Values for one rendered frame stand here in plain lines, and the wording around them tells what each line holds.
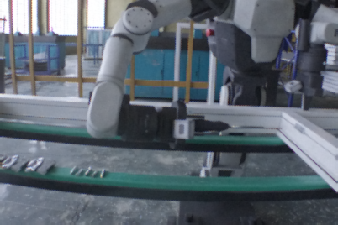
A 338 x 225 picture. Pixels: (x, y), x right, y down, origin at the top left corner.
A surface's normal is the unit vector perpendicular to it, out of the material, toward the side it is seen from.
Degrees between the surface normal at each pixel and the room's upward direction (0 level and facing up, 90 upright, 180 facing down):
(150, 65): 90
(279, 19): 99
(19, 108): 90
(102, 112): 60
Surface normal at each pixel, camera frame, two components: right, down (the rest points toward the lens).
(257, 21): 0.35, 0.36
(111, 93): 0.35, -0.31
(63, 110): -0.01, 0.21
